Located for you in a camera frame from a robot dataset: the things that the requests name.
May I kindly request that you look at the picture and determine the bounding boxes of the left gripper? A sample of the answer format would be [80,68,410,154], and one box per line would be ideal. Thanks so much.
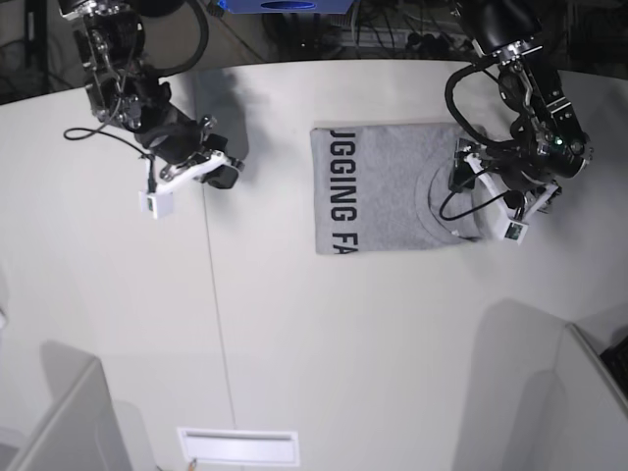
[448,137,589,198]

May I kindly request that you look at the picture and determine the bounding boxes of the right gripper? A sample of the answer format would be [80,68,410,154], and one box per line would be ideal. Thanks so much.
[134,110,240,175]

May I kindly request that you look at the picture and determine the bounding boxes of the grey T-shirt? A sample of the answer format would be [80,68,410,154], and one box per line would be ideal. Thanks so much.
[310,123,483,255]

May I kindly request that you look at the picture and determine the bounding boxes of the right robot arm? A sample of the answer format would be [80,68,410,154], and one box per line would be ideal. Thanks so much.
[59,1,243,193]

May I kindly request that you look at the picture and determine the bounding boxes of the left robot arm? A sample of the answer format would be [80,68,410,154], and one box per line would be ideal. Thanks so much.
[445,1,593,221]

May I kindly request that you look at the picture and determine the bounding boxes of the blue box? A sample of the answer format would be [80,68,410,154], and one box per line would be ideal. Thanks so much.
[217,0,353,14]

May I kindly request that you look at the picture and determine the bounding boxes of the black keyboard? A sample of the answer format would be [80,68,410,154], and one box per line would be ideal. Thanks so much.
[601,338,628,394]

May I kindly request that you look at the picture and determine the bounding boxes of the grey partition panel right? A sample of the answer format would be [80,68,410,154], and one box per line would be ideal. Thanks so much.
[512,325,627,470]

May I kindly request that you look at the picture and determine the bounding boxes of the grey partition panel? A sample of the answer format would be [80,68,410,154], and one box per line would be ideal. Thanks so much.
[512,325,627,470]
[1,340,132,470]

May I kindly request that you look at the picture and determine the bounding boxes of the white table slot plate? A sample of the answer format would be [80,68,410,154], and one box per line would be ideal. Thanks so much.
[178,427,300,467]

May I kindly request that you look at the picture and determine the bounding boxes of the grey partition panel left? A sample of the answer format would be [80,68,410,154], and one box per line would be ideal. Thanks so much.
[1,340,132,470]

